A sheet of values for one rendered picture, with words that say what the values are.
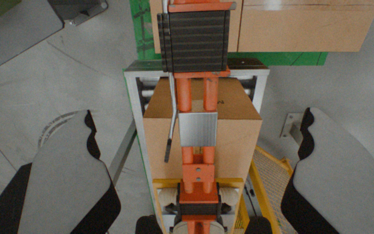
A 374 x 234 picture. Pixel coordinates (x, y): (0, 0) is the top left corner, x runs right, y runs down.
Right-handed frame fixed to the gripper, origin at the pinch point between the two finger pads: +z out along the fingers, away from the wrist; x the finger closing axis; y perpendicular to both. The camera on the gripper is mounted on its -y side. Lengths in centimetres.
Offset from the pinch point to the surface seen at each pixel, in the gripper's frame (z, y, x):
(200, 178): 12.9, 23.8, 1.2
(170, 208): 22, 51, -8
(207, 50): 11.9, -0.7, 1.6
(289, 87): 134, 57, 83
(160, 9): 79, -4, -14
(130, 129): 102, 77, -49
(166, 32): 11.9, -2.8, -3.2
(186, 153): 13.3, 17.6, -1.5
